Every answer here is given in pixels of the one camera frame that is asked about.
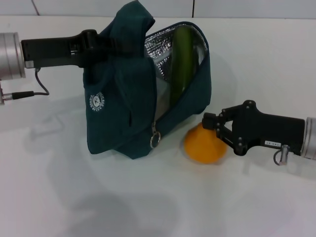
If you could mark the yellow pear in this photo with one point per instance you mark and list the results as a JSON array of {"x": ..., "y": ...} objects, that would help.
[{"x": 202, "y": 150}]

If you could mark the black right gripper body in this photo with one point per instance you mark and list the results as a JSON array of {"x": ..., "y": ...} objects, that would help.
[{"x": 271, "y": 130}]

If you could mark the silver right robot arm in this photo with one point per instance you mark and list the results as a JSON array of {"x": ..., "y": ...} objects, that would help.
[{"x": 309, "y": 138}]

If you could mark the green cucumber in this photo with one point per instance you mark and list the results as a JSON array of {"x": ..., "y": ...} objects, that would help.
[{"x": 182, "y": 64}]

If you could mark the dark teal insulated lunch bag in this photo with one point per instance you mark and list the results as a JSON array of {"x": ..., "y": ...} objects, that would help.
[{"x": 118, "y": 118}]

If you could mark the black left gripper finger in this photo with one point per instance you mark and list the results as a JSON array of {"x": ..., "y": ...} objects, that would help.
[{"x": 121, "y": 47}]

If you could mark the silver connector plug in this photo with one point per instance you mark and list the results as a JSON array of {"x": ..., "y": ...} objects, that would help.
[{"x": 284, "y": 153}]

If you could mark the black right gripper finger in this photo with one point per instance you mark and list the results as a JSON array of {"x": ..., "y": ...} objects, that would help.
[
  {"x": 209, "y": 121},
  {"x": 230, "y": 139}
]

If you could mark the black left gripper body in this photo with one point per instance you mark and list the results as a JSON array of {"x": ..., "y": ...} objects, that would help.
[{"x": 54, "y": 49}]

